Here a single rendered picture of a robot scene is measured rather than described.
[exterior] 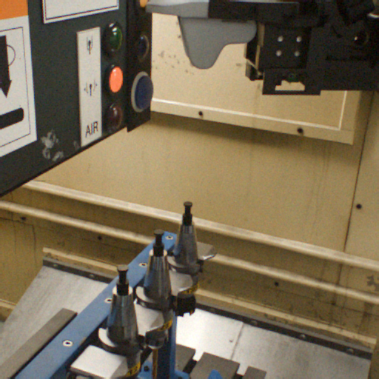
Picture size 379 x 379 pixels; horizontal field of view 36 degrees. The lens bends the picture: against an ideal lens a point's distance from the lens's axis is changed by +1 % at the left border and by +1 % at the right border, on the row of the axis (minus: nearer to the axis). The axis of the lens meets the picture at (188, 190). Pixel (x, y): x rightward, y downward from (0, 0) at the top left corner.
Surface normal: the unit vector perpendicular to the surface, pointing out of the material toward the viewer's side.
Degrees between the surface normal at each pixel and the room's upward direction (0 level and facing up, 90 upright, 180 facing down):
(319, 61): 90
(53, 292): 24
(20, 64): 90
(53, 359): 0
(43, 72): 90
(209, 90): 90
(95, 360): 0
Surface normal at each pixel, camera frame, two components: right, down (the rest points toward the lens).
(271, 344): -0.11, -0.69
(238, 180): -0.39, 0.36
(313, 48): 0.13, 0.41
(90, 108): 0.92, 0.20
